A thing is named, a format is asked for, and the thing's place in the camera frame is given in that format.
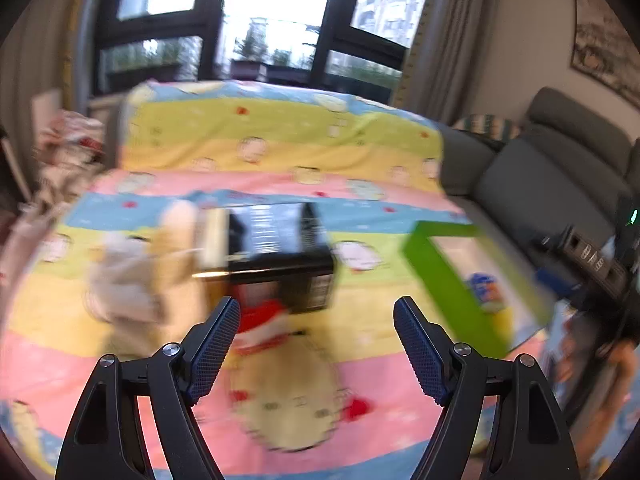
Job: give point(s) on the black tin box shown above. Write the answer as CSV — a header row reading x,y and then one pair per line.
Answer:
x,y
280,270

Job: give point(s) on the colourful tissue packet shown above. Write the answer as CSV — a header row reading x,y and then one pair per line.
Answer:
x,y
482,292

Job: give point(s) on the balcony planter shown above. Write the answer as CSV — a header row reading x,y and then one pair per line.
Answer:
x,y
250,67

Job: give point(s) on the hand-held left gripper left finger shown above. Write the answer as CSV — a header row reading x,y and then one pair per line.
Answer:
x,y
215,355

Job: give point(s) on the red and white sock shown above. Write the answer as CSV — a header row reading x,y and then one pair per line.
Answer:
x,y
260,320

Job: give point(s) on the grey sofa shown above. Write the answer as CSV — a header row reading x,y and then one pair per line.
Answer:
x,y
530,175

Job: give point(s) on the person's right forearm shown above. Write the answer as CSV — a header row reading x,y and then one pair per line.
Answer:
x,y
620,390

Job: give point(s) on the pile of clothes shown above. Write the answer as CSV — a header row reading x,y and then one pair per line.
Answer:
x,y
65,135

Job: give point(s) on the cartoon printed blanket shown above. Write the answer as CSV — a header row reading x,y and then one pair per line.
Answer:
x,y
280,150

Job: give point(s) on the striped cushion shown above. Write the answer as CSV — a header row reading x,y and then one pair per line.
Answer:
x,y
487,125

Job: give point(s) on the framed wall picture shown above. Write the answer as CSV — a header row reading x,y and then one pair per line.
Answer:
x,y
600,50

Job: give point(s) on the green box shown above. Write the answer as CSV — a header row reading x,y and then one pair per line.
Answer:
x,y
435,270

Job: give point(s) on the black window frame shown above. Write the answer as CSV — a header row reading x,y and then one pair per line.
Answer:
x,y
325,25

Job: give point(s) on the grey curtain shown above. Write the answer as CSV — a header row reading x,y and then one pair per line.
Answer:
x,y
450,50
80,35

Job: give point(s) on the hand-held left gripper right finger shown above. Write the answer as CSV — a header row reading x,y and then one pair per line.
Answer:
x,y
420,355

